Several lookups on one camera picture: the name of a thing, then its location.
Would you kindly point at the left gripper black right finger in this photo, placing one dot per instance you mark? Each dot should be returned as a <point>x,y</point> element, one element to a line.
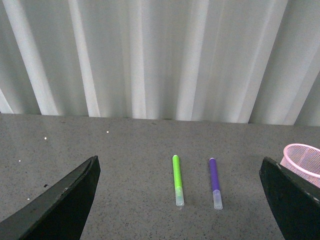
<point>294,201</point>

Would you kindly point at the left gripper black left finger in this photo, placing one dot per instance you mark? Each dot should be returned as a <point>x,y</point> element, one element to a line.
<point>61,212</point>

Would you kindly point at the pink mesh cup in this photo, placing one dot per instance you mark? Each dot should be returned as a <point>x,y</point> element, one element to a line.
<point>303,160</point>

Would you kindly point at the white pleated curtain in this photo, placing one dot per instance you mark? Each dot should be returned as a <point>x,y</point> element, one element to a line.
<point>230,61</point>

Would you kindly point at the purple marker pen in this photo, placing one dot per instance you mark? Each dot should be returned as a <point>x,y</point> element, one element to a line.
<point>215,185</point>

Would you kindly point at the green marker pen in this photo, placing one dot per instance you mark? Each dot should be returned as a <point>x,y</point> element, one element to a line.
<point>178,186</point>

